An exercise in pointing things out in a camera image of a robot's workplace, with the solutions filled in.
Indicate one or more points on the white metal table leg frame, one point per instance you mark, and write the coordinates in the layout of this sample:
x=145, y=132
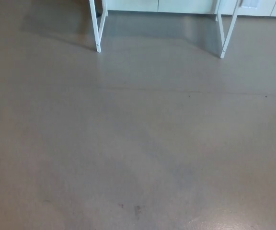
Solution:
x=223, y=52
x=96, y=36

